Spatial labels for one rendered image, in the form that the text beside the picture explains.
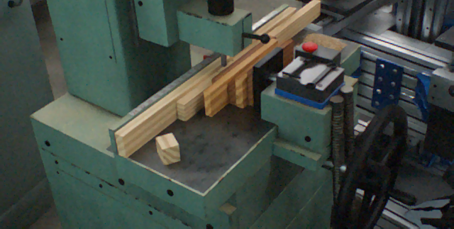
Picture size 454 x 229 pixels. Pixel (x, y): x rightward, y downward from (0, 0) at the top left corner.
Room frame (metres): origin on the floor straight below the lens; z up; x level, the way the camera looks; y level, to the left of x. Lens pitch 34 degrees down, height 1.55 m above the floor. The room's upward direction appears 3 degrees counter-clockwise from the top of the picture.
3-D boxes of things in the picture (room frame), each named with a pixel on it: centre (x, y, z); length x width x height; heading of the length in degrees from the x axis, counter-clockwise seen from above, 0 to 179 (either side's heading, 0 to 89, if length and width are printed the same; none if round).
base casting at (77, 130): (1.09, 0.10, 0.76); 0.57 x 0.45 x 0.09; 52
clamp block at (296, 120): (0.90, -0.16, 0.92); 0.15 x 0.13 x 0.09; 142
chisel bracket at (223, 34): (1.03, 0.01, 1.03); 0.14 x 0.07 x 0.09; 52
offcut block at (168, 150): (0.79, 0.11, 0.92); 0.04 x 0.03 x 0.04; 22
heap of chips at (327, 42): (1.16, -0.23, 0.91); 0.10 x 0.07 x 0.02; 52
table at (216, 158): (0.96, -0.09, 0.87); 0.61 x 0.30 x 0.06; 142
